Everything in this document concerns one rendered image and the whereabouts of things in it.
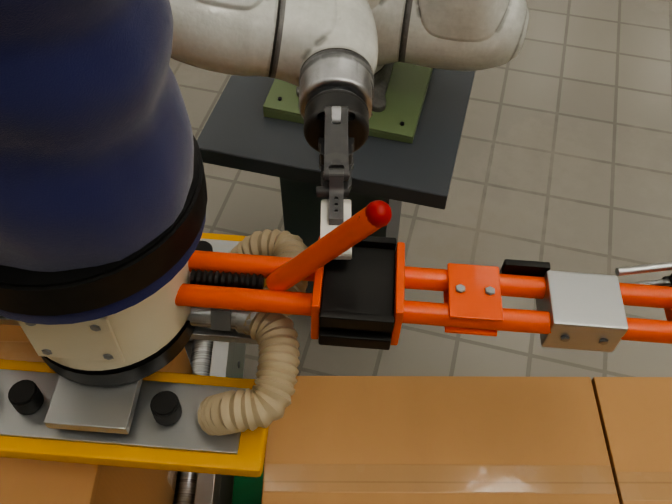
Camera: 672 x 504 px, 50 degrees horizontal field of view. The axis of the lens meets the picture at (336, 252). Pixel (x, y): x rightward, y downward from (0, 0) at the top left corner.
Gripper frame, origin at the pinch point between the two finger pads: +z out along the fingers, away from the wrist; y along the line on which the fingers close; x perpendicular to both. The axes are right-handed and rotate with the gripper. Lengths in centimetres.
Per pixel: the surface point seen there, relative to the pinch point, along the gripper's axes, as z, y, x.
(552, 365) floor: -48, 117, -59
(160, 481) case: 6, 51, 27
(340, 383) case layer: -16, 63, -1
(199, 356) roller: -21, 62, 26
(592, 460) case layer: -1, 63, -44
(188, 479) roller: 2, 62, 25
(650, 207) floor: -104, 118, -100
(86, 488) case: 16.6, 21.9, 27.7
